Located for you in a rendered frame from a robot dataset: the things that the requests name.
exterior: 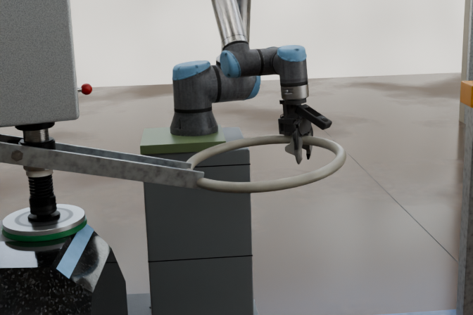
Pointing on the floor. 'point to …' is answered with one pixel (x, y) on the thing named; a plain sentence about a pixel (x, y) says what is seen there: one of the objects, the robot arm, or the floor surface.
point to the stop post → (465, 287)
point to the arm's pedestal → (201, 240)
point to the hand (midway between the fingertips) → (305, 158)
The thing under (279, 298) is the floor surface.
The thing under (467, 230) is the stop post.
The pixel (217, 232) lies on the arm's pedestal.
